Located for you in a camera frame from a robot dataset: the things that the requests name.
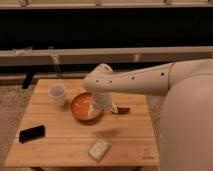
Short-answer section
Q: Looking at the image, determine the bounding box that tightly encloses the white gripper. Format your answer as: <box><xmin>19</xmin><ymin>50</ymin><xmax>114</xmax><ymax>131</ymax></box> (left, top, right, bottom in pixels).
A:
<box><xmin>93</xmin><ymin>93</ymin><xmax>118</xmax><ymax>114</ymax></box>

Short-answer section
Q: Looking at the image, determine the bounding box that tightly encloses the white sponge block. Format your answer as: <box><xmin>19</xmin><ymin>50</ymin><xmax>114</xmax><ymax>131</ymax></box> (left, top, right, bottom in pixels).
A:
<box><xmin>88</xmin><ymin>139</ymin><xmax>111</xmax><ymax>161</ymax></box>

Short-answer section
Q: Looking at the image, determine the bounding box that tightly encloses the dark red pepper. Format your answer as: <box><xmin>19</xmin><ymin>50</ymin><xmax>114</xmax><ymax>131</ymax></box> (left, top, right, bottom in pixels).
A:
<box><xmin>117</xmin><ymin>107</ymin><xmax>130</xmax><ymax>114</ymax></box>

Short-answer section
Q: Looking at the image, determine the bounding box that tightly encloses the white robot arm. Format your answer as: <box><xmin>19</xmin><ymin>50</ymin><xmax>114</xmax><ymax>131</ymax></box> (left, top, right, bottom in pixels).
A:
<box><xmin>84</xmin><ymin>59</ymin><xmax>213</xmax><ymax>171</ymax></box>

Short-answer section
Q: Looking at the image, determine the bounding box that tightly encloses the wooden table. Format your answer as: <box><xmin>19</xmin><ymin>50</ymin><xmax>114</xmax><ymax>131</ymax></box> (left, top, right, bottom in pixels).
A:
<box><xmin>5</xmin><ymin>79</ymin><xmax>159</xmax><ymax>167</ymax></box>

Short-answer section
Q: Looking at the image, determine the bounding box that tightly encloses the clear plastic cup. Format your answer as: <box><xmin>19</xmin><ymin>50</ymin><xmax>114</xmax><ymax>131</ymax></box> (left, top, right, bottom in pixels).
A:
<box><xmin>48</xmin><ymin>84</ymin><xmax>66</xmax><ymax>106</ymax></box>

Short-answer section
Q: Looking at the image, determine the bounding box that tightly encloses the orange ceramic bowl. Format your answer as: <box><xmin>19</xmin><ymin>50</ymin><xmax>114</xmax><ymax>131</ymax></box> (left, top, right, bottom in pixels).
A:
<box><xmin>71</xmin><ymin>92</ymin><xmax>102</xmax><ymax>121</ymax></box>

